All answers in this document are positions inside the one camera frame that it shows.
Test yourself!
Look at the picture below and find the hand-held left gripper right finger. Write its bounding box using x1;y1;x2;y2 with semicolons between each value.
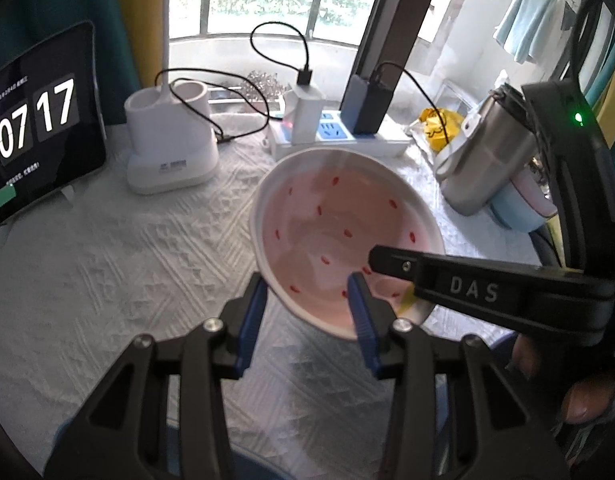
347;272;571;480

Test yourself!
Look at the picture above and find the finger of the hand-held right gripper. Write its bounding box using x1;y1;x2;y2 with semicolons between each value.
368;244;428;289

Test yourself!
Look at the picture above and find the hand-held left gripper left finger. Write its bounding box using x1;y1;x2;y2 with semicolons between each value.
44;274;269;480

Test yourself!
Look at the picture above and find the white bowl with pink inside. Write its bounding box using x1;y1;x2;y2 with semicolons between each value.
250;149;447;341

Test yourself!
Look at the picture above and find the light blue plate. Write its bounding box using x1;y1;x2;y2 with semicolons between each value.
52;332;518;480

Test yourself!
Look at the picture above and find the person's right hand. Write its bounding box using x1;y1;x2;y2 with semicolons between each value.
507;332;615;441

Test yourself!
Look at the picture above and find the light blue bowl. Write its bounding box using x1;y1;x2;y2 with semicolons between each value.
490;185;558;233

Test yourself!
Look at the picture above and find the white textured tablecloth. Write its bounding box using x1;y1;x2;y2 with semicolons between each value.
0;125;548;480

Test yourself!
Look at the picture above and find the white power strip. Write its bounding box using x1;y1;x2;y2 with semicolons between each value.
267;110;411;161

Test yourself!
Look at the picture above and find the stainless steel cup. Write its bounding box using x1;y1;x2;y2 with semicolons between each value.
434;82;543;217

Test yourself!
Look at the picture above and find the yellow printed packet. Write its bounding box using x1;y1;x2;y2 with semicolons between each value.
418;107;465;156

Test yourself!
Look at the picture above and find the white charger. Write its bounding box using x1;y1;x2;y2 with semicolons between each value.
286;82;324;143

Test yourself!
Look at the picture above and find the white charging dock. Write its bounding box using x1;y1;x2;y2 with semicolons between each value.
124;0;220;196

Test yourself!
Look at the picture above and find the clear crystal ornament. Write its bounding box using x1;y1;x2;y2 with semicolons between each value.
244;70;293;99

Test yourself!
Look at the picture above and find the dark window pillar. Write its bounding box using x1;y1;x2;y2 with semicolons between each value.
340;0;448;126

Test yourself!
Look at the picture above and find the light blue hanging towel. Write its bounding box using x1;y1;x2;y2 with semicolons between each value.
492;0;559;65

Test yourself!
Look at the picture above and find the black tablet showing clock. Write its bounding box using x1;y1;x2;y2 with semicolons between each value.
0;20;108;236

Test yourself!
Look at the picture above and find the yellow curtain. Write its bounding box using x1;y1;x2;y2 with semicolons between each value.
114;0;170;91

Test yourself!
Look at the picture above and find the black power bank cable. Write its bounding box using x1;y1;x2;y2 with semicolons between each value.
375;61;455;161

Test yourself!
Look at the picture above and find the black lamp cable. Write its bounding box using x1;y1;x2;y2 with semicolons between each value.
154;67;273;144

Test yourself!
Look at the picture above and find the black charger cable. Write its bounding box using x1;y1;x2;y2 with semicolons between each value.
250;21;314;87

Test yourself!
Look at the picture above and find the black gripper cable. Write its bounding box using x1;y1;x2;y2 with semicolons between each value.
570;0;608;97

